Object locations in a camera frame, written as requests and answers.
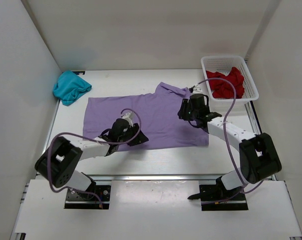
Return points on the lavender t-shirt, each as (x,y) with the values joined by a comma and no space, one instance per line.
(158,113)

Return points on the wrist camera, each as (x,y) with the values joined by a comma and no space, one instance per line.
(128,117)
(195,88)

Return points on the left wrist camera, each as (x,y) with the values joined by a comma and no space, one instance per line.
(128,117)

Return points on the black label sticker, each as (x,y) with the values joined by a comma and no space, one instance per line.
(79,72)

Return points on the red garment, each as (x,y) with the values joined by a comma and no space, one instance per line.
(221,87)

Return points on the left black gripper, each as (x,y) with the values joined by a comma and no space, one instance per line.
(140,138)

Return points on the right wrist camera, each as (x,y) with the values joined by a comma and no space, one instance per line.
(195,88)

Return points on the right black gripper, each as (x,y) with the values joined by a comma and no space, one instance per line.
(187,104)

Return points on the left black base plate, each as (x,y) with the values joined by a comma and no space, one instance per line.
(80,201)

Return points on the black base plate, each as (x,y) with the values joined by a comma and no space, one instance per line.
(214,200)
(80,201)

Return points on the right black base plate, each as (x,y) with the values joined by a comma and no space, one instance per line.
(214,200)

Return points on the teal t-shirt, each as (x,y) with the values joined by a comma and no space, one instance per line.
(70,87)

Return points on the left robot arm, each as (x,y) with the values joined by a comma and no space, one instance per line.
(57,164)

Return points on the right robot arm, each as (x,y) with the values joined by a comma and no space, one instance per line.
(257,154)

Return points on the white plastic basket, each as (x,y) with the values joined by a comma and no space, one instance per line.
(224,64)

